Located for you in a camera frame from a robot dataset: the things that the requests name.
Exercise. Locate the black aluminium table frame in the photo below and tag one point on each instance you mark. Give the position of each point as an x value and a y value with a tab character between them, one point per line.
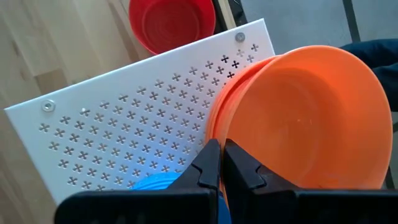
239	11

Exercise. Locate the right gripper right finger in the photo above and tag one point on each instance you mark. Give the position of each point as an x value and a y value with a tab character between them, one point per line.
280	205

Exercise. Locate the blue plastic mini bowl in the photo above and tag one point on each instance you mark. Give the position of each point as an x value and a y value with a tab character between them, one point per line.
155	183

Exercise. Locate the person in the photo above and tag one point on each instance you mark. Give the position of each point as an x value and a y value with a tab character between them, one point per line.
379	62

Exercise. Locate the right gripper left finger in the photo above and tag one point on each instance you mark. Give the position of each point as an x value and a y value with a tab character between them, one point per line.
186	202

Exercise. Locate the orange plastic mini bowl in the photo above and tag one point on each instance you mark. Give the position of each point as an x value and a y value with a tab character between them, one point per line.
311	124
212	123

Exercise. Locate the red plastic mini bowl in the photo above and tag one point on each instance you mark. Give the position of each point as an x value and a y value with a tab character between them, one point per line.
171	25

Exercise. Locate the white perforated metal shelf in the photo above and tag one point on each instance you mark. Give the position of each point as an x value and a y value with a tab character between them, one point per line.
124	109

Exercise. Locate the silver shelf screw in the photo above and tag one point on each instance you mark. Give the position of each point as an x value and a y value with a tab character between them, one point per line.
240	37
48	106

